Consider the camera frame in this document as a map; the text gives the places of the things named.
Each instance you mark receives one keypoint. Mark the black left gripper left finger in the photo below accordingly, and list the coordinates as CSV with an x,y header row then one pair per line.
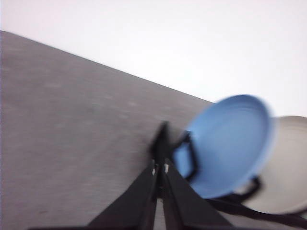
x,y
135,207

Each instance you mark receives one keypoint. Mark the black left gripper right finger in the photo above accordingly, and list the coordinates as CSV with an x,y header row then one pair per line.
x,y
183,208

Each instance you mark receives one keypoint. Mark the white plate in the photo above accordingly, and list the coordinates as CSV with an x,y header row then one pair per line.
x,y
283,187

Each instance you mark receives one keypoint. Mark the blue plate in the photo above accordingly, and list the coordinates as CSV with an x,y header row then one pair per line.
x,y
233,142

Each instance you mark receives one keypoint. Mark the black dish rack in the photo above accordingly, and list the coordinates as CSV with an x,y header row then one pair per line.
x,y
177,150

